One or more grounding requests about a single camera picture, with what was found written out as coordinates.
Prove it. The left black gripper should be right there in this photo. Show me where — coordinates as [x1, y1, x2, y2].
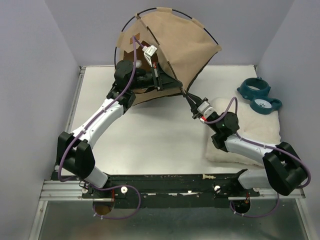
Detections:
[128, 61, 183, 91]

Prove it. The beige black pet tent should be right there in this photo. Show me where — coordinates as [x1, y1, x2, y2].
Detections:
[114, 7, 221, 105]

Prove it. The teal double pet bowl stand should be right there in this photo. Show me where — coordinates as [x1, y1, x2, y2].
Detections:
[237, 77, 283, 115]

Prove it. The black tent pole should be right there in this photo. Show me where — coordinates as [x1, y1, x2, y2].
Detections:
[113, 6, 221, 68]
[132, 14, 178, 93]

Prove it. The white fluffy cushion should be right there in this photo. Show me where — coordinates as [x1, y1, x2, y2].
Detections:
[205, 101, 281, 168]

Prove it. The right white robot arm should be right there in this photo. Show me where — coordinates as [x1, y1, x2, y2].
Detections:
[182, 90, 312, 196]

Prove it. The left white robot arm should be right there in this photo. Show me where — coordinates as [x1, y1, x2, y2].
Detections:
[56, 60, 183, 198]

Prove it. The white pompom toy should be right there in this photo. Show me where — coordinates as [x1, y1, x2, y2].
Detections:
[135, 60, 142, 68]

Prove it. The white chess piece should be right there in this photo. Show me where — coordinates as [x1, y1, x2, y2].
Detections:
[202, 174, 216, 180]

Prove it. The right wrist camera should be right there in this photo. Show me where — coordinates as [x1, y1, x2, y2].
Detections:
[197, 100, 215, 119]

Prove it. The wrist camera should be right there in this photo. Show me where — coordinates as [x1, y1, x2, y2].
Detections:
[142, 45, 158, 67]
[197, 100, 215, 119]

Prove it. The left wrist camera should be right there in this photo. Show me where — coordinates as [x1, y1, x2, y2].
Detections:
[142, 45, 158, 67]

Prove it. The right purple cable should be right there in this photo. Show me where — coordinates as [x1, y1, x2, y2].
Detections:
[203, 96, 312, 218]

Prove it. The purple cable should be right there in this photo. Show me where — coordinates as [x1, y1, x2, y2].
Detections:
[57, 36, 148, 221]
[203, 96, 312, 218]

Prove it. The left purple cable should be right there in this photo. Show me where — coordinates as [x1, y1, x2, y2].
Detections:
[57, 36, 148, 221]

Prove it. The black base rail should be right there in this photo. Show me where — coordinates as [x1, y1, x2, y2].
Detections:
[82, 170, 260, 209]

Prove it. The aluminium frame rail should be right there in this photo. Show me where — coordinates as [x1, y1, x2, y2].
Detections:
[28, 66, 86, 240]

